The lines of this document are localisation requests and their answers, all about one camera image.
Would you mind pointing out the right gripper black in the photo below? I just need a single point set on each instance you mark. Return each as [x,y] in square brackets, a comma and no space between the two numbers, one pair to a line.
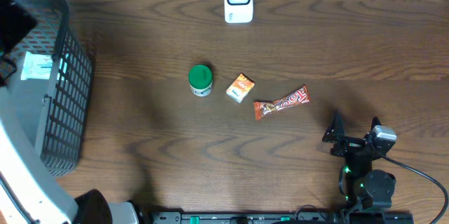
[348,145]

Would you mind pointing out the red chocolate bar wrapper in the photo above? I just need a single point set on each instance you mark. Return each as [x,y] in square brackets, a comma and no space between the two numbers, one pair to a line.
[298,97]

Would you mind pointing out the small orange box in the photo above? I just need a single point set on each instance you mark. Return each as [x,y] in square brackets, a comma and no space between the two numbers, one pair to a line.
[240,88]

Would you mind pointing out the green lid white jar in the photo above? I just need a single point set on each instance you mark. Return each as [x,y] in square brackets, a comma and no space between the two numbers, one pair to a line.
[200,80]

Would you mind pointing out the green wet wipes packet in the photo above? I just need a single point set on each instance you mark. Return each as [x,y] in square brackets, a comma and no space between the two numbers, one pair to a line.
[36,66]

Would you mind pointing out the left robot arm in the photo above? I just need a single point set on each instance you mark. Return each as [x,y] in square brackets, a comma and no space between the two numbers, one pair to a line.
[30,194]

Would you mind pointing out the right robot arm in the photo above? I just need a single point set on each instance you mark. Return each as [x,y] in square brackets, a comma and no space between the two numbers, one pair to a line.
[368,190]

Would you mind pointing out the grey plastic mesh basket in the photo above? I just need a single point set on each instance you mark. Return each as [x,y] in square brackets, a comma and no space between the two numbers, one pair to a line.
[51,112]

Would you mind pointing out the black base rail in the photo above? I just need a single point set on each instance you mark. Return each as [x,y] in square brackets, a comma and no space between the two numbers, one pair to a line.
[171,217]

